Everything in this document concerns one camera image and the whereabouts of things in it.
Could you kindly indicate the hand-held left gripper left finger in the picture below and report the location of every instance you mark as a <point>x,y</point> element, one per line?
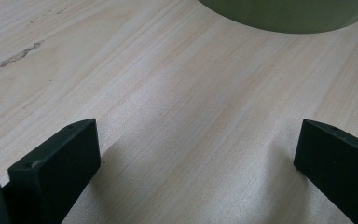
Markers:
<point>56,168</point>

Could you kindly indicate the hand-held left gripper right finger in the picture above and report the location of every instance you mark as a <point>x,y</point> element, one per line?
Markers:
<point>341,168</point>

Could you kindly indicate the green plastic trash bin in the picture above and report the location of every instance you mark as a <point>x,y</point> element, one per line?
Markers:
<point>286,15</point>

